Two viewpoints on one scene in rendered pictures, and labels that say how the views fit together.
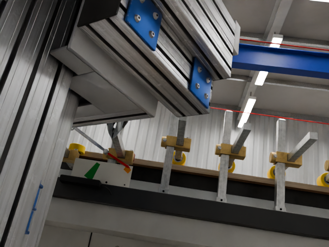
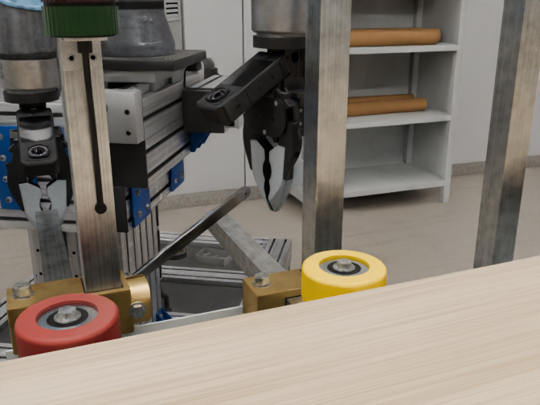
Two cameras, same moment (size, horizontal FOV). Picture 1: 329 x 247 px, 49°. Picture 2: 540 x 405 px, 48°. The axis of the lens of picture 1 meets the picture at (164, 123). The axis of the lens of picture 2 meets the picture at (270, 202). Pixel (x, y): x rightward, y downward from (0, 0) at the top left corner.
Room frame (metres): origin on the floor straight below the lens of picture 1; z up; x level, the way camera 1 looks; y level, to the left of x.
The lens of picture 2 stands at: (2.15, 0.11, 1.15)
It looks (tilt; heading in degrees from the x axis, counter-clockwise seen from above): 19 degrees down; 154
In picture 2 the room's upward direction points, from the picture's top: straight up
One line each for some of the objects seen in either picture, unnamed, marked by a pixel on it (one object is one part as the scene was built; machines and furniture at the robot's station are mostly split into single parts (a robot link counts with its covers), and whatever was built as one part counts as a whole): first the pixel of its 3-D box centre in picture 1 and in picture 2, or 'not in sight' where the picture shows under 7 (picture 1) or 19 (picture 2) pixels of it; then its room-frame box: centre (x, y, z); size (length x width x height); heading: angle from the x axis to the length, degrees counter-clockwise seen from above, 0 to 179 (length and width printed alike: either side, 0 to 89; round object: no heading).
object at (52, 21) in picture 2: not in sight; (81, 19); (1.61, 0.20, 1.13); 0.06 x 0.06 x 0.02
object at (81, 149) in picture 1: (75, 156); (341, 315); (1.70, 0.41, 0.85); 0.08 x 0.08 x 0.11
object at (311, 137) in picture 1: (292, 156); not in sight; (1.47, -0.58, 0.95); 0.50 x 0.04 x 0.04; 176
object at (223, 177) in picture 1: (224, 158); not in sight; (1.53, -0.30, 0.91); 0.04 x 0.04 x 0.48; 86
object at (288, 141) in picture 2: not in sight; (284, 142); (1.52, 0.44, 0.98); 0.05 x 0.02 x 0.09; 16
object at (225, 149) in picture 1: (230, 151); not in sight; (1.53, -0.32, 0.95); 0.14 x 0.06 x 0.05; 86
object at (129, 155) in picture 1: (118, 156); (81, 309); (1.57, 0.18, 0.85); 0.14 x 0.06 x 0.05; 86
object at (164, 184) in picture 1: (170, 149); not in sight; (1.55, -0.05, 0.92); 0.04 x 0.04 x 0.48; 86
